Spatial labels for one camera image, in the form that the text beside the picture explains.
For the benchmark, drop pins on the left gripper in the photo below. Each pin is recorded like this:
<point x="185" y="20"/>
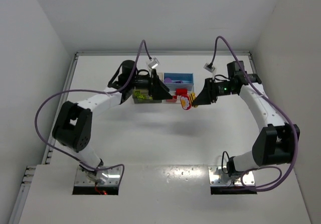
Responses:
<point x="153" y="87"/>

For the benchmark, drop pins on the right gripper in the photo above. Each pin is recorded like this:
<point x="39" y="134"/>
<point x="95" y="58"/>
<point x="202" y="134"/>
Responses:
<point x="213" y="91"/>

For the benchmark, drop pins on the yellow striped lego piece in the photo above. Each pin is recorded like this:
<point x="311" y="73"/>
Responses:
<point x="193" y="99"/>

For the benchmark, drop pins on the green quarter round lego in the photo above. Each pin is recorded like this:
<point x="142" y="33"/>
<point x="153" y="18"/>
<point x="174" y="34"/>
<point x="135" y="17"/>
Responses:
<point x="145" y="97"/>

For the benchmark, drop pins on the red lego piece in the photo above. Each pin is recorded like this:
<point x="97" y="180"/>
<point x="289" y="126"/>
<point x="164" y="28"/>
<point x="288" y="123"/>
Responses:
<point x="181" y="91"/>

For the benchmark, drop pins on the green lego brick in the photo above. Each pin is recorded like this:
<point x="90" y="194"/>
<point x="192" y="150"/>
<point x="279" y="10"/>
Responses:
<point x="136" y="93"/>

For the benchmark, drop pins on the multicolour lego stack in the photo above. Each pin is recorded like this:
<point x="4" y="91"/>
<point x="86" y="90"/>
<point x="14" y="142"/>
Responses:
<point x="185" y="102"/>

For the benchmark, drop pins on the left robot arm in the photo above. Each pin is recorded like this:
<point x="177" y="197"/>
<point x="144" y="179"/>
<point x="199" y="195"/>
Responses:
<point x="73" y="126"/>

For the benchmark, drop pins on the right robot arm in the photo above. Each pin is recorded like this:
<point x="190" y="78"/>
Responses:
<point x="275" y="142"/>

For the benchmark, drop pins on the blue container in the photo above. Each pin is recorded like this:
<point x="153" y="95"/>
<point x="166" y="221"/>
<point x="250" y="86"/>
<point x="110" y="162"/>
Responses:
<point x="187" y="78"/>

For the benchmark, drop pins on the clear container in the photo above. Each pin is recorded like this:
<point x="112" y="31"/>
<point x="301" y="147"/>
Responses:
<point x="178" y="96"/>

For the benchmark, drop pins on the grey translucent container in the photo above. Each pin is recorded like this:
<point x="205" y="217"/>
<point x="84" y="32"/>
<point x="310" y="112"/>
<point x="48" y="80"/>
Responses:
<point x="144" y="92"/>

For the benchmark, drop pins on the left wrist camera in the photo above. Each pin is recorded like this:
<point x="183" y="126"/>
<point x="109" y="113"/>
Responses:
<point x="152" y="63"/>

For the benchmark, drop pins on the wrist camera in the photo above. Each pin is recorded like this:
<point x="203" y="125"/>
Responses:
<point x="210" y="67"/>
<point x="152" y="63"/>

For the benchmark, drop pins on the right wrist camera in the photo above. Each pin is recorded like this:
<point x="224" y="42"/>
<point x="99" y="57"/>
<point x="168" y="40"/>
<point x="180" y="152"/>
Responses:
<point x="210" y="67"/>

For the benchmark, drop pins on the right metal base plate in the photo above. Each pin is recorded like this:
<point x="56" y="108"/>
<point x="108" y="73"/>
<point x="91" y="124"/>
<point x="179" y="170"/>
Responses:
<point x="218" y="178"/>

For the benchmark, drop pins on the metal base plate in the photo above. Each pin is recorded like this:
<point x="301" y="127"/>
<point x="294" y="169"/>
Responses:
<point x="218" y="178"/>
<point x="105" y="178"/>

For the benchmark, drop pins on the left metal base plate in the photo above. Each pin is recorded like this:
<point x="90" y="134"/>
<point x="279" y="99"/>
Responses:
<point x="105" y="178"/>

